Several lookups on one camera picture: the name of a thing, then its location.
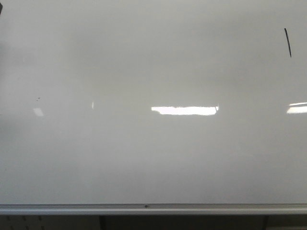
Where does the white whiteboard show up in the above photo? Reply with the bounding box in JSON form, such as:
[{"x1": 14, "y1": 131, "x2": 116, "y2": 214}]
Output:
[{"x1": 0, "y1": 0, "x2": 307, "y2": 204}]

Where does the perforated metal panel below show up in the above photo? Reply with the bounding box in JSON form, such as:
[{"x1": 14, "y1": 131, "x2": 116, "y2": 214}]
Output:
[{"x1": 0, "y1": 215, "x2": 101, "y2": 230}]

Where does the aluminium whiteboard frame rail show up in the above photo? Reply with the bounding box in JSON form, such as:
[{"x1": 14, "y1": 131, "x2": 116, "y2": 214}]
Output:
[{"x1": 0, "y1": 204, "x2": 307, "y2": 216}]

